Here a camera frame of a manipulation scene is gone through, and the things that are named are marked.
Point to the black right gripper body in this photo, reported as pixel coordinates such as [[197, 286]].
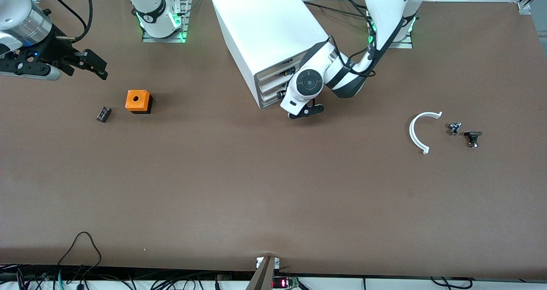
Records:
[[54, 51]]

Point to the white plastic bin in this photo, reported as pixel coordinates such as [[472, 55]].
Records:
[[269, 83]]

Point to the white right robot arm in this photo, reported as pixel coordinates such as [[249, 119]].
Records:
[[154, 8]]

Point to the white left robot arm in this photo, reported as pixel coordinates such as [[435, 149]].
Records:
[[384, 8]]

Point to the black push button part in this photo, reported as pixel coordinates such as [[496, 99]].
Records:
[[472, 138]]

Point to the small black terminal block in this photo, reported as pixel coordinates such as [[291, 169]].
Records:
[[104, 114]]

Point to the white curved plastic arc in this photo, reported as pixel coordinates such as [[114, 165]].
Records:
[[412, 132]]

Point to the small silver metal part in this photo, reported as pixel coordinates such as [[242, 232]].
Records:
[[454, 128]]

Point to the device with red display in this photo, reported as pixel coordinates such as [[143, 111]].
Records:
[[282, 283]]

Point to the orange button enclosure box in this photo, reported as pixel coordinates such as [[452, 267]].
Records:
[[136, 98]]

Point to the grey camera stand bracket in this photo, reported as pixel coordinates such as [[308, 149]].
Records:
[[263, 277]]

